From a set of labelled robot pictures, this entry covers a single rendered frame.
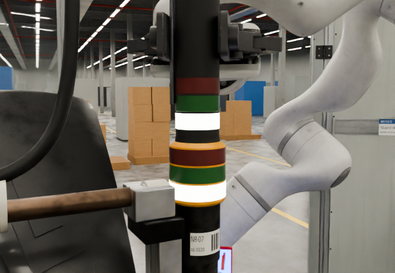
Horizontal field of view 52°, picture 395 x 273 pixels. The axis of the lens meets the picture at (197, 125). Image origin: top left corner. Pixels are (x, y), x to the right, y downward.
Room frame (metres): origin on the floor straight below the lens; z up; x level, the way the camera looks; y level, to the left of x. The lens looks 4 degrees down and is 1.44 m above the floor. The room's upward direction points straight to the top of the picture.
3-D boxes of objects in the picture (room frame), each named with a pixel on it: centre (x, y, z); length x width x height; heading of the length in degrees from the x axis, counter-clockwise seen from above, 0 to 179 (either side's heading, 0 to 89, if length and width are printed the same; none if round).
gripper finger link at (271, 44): (0.37, -0.04, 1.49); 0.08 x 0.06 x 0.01; 52
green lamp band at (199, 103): (0.31, 0.00, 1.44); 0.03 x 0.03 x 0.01
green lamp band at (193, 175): (0.31, 0.00, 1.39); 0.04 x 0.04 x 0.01
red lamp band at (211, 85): (0.31, 0.00, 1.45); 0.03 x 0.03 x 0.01
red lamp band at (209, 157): (0.31, 0.00, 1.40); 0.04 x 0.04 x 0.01
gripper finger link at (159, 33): (0.33, 0.03, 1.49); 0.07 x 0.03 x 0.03; 173
